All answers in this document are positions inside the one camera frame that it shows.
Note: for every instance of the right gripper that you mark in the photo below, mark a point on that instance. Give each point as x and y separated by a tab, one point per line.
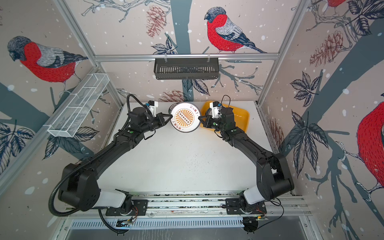
208	124

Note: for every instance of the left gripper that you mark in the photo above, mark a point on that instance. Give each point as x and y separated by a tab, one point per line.
161	119

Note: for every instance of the orange sunburst plate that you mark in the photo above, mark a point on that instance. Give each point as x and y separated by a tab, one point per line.
185	117

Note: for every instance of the green lettered plate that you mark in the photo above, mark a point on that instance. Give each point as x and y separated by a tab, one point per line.
172	107

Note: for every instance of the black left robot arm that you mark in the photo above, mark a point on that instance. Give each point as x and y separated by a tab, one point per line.
78	190

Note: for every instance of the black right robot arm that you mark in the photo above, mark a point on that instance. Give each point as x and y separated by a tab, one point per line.
273	176

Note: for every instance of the yellow plastic bin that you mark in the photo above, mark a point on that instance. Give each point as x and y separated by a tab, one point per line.
242	117

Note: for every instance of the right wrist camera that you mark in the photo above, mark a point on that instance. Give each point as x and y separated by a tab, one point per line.
215	109

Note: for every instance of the black hanging wire basket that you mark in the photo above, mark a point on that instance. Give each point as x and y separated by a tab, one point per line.
187	69

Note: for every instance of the horizontal aluminium frame bar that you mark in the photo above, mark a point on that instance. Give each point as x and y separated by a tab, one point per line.
148	58

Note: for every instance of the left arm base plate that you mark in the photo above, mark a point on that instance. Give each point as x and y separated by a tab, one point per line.
129	208

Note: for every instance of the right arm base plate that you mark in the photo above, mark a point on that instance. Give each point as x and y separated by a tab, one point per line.
240	206

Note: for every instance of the white mesh wire shelf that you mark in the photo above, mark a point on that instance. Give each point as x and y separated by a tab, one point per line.
81	102

